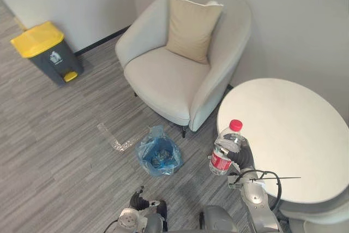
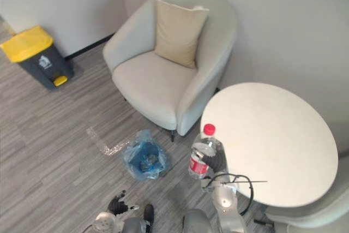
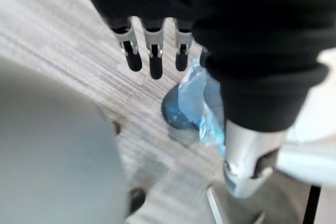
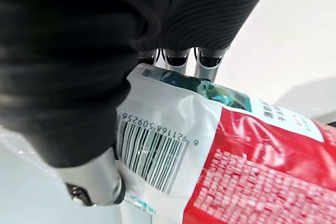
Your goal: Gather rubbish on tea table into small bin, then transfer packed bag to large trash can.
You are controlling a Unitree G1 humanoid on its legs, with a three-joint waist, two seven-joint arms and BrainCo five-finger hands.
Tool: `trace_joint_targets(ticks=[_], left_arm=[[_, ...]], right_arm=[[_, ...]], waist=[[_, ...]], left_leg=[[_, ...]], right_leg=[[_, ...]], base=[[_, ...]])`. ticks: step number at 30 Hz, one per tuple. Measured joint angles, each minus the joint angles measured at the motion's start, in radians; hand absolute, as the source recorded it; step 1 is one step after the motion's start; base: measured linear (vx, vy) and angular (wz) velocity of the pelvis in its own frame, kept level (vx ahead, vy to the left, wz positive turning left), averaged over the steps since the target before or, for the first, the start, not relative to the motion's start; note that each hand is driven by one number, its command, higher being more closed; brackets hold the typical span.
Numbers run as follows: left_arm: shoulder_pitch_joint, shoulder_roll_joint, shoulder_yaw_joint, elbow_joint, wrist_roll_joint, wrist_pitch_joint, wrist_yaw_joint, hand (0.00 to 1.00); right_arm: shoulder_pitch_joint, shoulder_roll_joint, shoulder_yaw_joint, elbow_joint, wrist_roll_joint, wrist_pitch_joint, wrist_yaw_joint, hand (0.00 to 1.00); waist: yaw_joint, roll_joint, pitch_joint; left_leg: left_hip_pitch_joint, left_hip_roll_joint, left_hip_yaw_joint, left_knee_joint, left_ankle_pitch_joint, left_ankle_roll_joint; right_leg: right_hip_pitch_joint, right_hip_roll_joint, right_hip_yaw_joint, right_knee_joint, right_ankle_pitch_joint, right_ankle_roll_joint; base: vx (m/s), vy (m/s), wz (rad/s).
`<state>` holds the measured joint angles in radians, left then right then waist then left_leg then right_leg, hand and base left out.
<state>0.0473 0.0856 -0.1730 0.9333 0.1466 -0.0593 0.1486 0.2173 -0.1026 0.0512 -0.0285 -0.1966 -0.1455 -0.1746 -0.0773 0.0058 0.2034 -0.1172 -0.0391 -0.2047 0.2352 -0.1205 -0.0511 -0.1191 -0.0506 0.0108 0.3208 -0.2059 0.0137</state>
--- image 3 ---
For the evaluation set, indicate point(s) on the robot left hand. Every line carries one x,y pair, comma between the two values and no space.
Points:
236,24

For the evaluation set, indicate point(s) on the blue plastic trash bag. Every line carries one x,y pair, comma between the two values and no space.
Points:
208,127

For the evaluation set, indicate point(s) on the small dark grey bin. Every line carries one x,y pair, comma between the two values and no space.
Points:
172,115

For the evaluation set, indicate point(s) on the silver metal bar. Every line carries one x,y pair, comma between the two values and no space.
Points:
213,204

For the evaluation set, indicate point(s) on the black table leg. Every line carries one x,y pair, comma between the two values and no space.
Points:
313,204

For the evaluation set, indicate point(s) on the robot dark foot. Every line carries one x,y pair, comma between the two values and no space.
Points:
137,200

